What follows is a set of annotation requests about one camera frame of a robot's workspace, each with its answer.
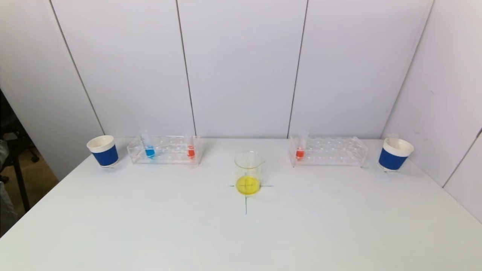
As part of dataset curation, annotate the clear glass beaker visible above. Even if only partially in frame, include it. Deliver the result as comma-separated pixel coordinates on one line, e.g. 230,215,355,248
234,151,266,196

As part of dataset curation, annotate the red pigment test tube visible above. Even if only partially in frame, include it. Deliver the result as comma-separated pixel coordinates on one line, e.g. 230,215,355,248
296,131,310,161
185,132,196,160

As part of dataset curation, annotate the clear acrylic test tube rack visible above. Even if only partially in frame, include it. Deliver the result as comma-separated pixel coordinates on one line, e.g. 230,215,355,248
288,136,369,168
127,135,201,165

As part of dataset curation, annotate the blue pigment test tube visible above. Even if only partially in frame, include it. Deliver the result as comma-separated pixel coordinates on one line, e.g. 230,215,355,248
142,131,156,160

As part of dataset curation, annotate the blue white paper cup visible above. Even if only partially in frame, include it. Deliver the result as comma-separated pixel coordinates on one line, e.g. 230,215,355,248
87,135,119,167
378,137,415,172

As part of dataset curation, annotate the person in grey clothes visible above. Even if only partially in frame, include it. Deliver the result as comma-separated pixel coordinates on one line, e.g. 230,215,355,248
0,139,18,228

